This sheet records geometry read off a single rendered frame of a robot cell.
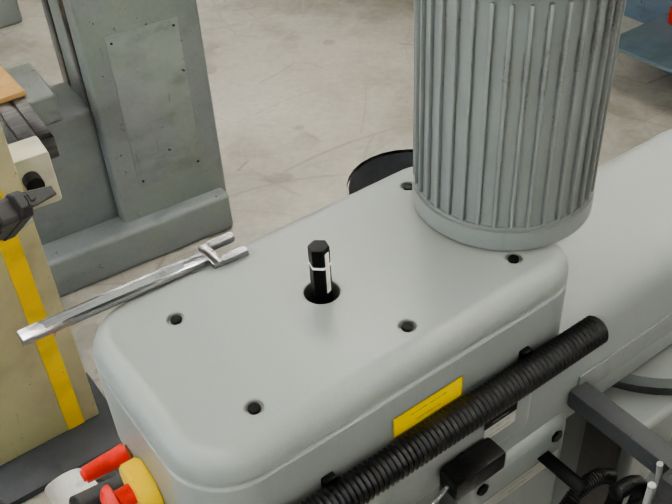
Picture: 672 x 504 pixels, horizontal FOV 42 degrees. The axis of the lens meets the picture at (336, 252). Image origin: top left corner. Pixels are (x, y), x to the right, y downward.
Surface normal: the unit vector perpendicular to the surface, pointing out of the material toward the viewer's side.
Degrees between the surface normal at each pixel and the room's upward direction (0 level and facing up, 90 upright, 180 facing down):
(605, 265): 0
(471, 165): 90
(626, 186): 0
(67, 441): 0
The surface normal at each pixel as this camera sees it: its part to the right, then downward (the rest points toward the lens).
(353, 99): -0.05, -0.77
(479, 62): -0.48, 0.58
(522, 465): 0.59, 0.49
